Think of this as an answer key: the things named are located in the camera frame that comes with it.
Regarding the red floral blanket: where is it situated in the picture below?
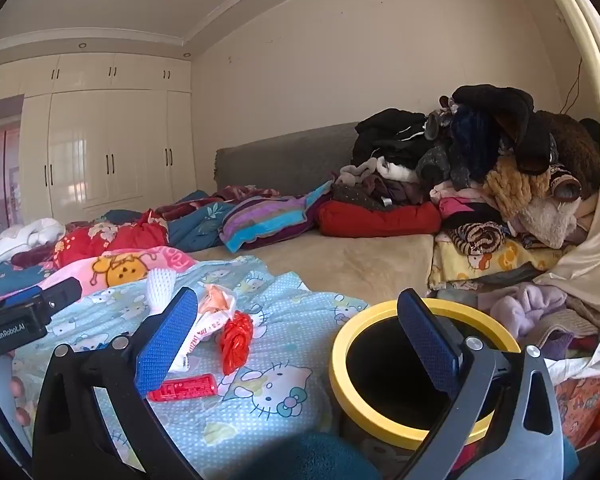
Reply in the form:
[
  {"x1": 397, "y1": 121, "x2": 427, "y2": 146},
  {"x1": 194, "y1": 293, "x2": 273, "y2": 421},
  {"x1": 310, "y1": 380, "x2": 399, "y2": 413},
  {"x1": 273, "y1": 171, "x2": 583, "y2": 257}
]
[{"x1": 12, "y1": 210, "x2": 171, "y2": 268}]

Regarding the white foam fruit net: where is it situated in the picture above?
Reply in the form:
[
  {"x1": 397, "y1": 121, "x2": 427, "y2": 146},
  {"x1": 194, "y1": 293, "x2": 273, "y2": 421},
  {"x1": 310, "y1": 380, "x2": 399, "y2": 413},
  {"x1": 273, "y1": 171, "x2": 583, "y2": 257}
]
[{"x1": 145, "y1": 266, "x2": 182, "y2": 318}]

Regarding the maroon blanket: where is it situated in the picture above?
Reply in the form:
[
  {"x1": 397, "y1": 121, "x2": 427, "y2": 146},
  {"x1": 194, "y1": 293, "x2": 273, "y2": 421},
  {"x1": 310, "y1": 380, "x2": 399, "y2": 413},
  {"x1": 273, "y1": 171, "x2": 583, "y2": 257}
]
[{"x1": 155, "y1": 185, "x2": 281, "y2": 221}]

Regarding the lilac fluffy cloth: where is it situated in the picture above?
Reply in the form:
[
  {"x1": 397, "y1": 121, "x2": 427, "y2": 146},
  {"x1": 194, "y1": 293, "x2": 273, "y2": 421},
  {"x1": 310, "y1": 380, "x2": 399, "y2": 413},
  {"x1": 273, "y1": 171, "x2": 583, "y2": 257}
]
[{"x1": 477, "y1": 282, "x2": 568, "y2": 341}]

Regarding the white cloth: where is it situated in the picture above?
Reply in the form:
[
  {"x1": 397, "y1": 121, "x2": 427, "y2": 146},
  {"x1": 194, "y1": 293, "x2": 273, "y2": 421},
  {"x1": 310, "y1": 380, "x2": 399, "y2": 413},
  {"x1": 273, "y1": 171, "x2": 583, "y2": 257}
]
[{"x1": 0, "y1": 217, "x2": 66, "y2": 273}]

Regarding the yellow rimmed black bin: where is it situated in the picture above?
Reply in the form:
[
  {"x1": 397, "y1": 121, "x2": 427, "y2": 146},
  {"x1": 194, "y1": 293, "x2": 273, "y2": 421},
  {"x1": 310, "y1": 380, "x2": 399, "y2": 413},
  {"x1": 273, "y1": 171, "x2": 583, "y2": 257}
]
[{"x1": 329, "y1": 298, "x2": 523, "y2": 453}]

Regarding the purple blue striped pillow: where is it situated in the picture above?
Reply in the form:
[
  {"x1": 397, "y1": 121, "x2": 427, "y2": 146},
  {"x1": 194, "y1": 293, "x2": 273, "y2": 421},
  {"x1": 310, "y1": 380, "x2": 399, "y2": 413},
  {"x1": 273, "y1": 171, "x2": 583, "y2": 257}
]
[{"x1": 219, "y1": 180, "x2": 333, "y2": 253}]

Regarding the grey quilted headboard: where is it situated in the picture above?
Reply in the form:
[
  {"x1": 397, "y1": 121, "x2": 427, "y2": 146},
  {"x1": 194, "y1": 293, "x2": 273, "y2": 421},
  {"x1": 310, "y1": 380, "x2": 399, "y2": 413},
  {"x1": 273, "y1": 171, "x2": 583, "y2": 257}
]
[{"x1": 214, "y1": 121, "x2": 366, "y2": 198}]

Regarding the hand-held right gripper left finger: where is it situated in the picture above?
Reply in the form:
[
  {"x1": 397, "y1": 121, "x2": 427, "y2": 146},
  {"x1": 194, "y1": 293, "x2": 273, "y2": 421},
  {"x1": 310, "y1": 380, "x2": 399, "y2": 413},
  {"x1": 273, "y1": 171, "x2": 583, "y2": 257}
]
[{"x1": 32, "y1": 286, "x2": 201, "y2": 480}]

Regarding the blue leaf print quilt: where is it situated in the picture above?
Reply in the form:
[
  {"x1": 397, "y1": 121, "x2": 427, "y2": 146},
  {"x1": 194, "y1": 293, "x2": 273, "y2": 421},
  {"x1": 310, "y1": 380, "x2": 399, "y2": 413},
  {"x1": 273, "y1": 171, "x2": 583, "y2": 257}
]
[{"x1": 100, "y1": 190, "x2": 241, "y2": 251}]

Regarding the brown plush bear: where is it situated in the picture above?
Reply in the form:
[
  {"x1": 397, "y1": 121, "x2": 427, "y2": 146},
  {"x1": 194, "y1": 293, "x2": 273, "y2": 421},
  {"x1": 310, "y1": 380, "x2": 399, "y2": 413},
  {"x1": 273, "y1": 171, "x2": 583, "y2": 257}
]
[{"x1": 482, "y1": 109, "x2": 600, "y2": 221}]

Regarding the cream wardrobe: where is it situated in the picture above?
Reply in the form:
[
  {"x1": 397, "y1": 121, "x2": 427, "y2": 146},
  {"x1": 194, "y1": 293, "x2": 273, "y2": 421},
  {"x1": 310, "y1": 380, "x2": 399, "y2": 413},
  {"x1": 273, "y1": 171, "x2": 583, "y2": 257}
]
[{"x1": 0, "y1": 52, "x2": 197, "y2": 223}]

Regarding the person's left hand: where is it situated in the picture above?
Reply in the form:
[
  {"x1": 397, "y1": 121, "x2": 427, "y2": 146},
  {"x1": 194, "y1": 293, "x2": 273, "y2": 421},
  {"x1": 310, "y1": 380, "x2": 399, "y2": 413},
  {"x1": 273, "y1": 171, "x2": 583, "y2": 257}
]
[{"x1": 7, "y1": 377, "x2": 33, "y2": 428}]

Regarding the pile of dark clothes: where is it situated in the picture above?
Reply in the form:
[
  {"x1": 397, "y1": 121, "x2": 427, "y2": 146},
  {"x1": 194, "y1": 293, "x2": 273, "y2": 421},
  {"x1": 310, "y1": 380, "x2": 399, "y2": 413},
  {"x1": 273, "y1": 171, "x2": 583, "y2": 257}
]
[{"x1": 330, "y1": 85, "x2": 600, "y2": 261}]

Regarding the yellow cartoon blanket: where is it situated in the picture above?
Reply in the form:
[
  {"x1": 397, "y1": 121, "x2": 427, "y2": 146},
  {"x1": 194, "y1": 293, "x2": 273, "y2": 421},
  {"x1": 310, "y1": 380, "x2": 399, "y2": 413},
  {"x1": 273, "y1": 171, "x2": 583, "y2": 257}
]
[{"x1": 427, "y1": 235, "x2": 576, "y2": 291}]

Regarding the teal cloth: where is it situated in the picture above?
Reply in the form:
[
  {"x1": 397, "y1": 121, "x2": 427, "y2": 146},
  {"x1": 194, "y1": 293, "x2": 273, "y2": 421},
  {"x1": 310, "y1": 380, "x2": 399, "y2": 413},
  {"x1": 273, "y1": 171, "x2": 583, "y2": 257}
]
[{"x1": 260, "y1": 432, "x2": 381, "y2": 480}]

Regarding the beige bed sheet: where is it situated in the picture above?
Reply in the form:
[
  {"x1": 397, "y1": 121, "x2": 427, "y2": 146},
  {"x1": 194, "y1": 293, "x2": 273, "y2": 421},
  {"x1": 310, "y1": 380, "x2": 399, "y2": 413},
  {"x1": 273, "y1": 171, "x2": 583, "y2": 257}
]
[{"x1": 200, "y1": 232, "x2": 436, "y2": 306}]

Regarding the white orange wrapper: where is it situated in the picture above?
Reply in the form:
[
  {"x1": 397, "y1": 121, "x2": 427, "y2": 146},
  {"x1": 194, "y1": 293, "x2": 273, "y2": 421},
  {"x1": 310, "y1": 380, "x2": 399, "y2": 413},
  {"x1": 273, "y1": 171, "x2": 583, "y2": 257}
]
[{"x1": 172, "y1": 284, "x2": 237, "y2": 373}]

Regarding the red plastic wrapper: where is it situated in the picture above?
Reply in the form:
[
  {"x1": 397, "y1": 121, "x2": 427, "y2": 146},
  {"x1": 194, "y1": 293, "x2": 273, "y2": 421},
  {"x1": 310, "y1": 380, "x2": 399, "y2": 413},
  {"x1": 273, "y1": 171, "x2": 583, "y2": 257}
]
[{"x1": 218, "y1": 311, "x2": 255, "y2": 376}]

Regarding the cream satin curtain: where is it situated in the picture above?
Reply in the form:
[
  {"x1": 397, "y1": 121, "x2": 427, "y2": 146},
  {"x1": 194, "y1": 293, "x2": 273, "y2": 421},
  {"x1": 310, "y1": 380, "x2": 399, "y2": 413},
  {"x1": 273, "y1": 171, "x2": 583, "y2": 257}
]
[{"x1": 532, "y1": 185, "x2": 600, "y2": 313}]

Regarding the red cushion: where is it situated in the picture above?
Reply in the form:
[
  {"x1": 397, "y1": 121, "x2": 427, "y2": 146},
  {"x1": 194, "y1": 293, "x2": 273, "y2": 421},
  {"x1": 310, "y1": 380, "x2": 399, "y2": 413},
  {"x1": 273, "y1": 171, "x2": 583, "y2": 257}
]
[{"x1": 314, "y1": 199, "x2": 442, "y2": 238}]

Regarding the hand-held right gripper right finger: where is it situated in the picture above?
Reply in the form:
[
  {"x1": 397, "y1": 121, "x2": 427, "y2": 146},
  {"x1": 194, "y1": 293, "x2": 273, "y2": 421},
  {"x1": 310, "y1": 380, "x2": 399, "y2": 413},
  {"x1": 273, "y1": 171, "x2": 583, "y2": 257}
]
[{"x1": 395, "y1": 288, "x2": 566, "y2": 480}]

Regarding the red rectangular packet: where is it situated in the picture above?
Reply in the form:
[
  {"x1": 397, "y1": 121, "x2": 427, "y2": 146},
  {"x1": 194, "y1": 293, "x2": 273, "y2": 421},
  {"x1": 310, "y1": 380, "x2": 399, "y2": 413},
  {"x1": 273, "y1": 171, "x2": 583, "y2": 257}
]
[{"x1": 146, "y1": 373, "x2": 217, "y2": 403}]

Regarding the light blue cat print blanket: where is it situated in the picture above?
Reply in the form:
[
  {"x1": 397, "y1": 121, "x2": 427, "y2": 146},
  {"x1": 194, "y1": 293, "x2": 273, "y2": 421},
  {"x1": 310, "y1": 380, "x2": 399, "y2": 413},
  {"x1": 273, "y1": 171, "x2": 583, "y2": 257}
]
[{"x1": 10, "y1": 255, "x2": 371, "y2": 480}]

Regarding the pink cartoon door curtain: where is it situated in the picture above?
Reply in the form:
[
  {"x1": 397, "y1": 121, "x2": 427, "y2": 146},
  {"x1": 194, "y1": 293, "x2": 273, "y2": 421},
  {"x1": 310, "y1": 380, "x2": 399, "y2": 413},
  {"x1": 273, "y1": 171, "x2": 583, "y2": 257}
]
[{"x1": 0, "y1": 127, "x2": 23, "y2": 256}]

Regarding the brown zebra striped cloth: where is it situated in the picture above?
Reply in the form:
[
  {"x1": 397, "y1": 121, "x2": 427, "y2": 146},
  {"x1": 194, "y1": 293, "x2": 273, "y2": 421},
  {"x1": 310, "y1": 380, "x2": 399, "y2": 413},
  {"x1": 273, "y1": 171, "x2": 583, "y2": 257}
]
[{"x1": 447, "y1": 222, "x2": 506, "y2": 256}]

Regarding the orange printed cloth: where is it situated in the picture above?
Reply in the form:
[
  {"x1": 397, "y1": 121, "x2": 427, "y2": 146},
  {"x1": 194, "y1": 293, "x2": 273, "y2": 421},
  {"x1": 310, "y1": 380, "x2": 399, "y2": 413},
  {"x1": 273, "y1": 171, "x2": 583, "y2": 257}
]
[{"x1": 555, "y1": 360, "x2": 600, "y2": 451}]

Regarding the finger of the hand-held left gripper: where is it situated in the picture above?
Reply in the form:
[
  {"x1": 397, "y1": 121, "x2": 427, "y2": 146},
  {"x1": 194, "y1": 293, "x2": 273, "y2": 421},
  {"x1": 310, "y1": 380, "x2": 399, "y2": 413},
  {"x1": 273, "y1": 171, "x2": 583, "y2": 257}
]
[
  {"x1": 0, "y1": 286, "x2": 45, "y2": 312},
  {"x1": 37, "y1": 277, "x2": 83, "y2": 309}
]

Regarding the pink cartoon blanket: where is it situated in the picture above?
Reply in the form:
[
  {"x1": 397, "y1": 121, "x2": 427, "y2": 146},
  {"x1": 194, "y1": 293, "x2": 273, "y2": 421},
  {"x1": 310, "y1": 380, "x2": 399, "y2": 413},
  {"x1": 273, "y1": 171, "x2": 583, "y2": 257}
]
[{"x1": 0, "y1": 245, "x2": 198, "y2": 301}]

